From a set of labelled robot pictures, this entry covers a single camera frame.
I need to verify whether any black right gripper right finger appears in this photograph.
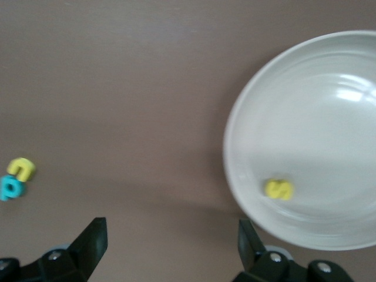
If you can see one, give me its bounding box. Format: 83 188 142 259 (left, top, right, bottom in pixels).
234 219 355 282

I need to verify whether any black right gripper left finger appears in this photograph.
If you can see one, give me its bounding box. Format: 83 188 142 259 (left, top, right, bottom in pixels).
0 217 108 282

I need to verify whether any yellow foam letter s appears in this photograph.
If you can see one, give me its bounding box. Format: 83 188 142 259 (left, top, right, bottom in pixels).
263 176 295 202

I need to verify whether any teal foam letter p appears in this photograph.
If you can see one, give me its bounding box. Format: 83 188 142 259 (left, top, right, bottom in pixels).
0 174 28 202

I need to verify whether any yellow foam letter u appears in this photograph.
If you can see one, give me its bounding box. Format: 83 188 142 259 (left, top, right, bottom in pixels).
6 157 36 182

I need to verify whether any beige brown plate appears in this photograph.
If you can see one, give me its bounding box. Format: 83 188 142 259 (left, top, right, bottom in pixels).
222 29 376 252

